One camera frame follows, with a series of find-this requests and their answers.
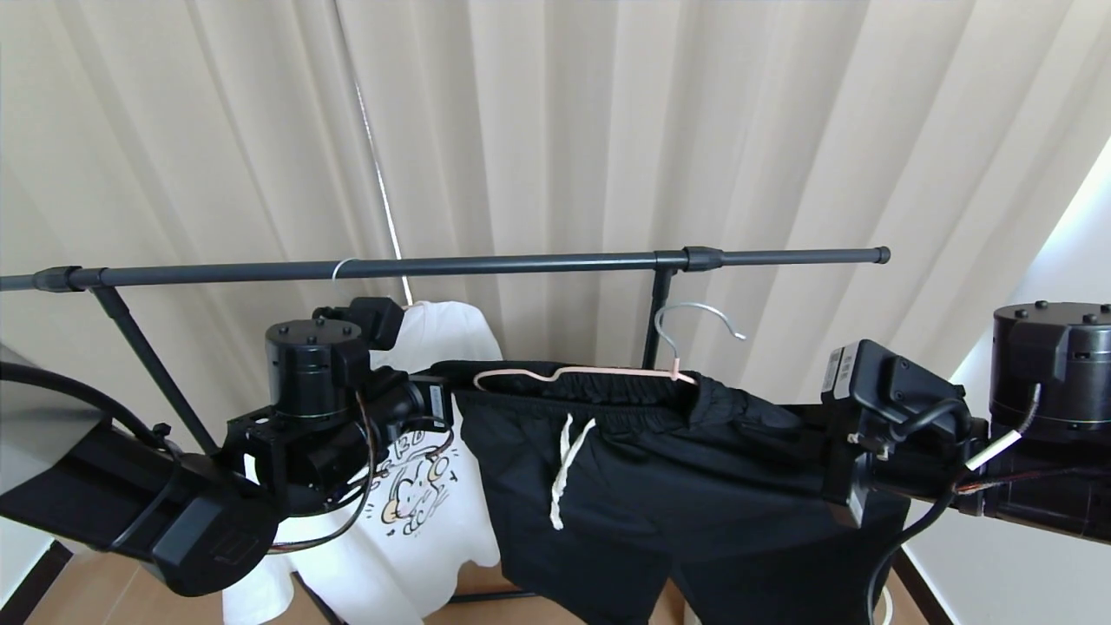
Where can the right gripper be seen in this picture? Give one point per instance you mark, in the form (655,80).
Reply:
(903,482)

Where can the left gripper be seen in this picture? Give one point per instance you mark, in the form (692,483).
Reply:
(417,404)

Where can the white printed t-shirt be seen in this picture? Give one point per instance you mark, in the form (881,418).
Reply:
(408,538)

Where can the pink clothes hanger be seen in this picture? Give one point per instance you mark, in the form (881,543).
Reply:
(340,269)
(599,371)

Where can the black garment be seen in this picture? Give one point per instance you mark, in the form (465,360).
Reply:
(694,503)

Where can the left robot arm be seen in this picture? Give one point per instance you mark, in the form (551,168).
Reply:
(312,365)

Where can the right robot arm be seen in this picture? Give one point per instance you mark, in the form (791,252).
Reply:
(1050,365)

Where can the black clothes rack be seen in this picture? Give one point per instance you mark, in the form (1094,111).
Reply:
(486,264)

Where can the beige curtain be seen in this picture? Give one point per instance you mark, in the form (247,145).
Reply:
(608,113)

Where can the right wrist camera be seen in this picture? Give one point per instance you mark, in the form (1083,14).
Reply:
(894,382)

